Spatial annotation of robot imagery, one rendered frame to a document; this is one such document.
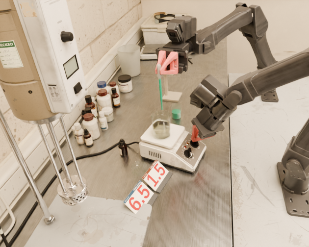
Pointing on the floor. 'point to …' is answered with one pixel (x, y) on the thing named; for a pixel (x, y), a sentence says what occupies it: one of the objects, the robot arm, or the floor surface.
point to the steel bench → (192, 184)
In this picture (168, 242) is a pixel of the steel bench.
